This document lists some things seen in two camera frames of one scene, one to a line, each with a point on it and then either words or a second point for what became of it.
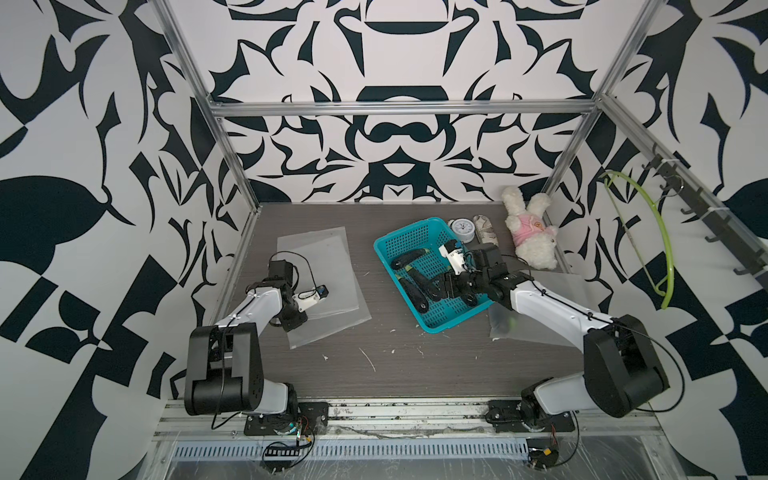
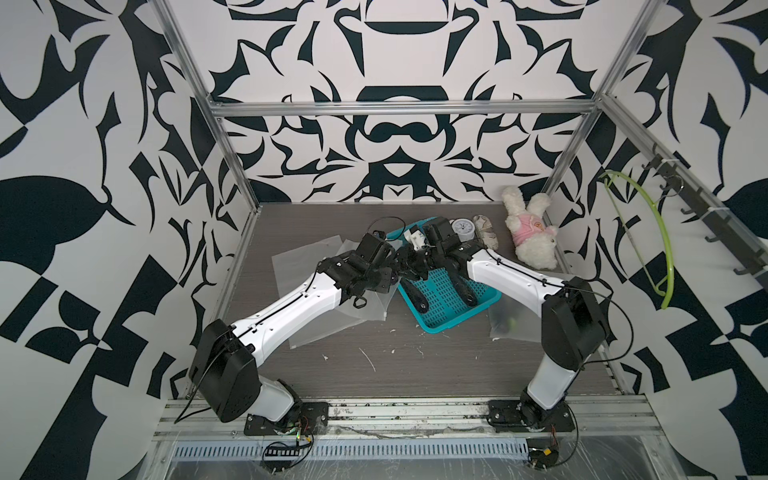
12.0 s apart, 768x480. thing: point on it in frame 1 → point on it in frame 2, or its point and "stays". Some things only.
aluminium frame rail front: (174, 422) stays
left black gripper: (290, 323) → (384, 285)
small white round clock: (465, 228) stays
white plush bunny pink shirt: (534, 240) stays
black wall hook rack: (722, 227) stays
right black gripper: (450, 280) → (406, 262)
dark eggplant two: (414, 294) stays
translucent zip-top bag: (325, 258) → (377, 302)
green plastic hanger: (657, 286) stays
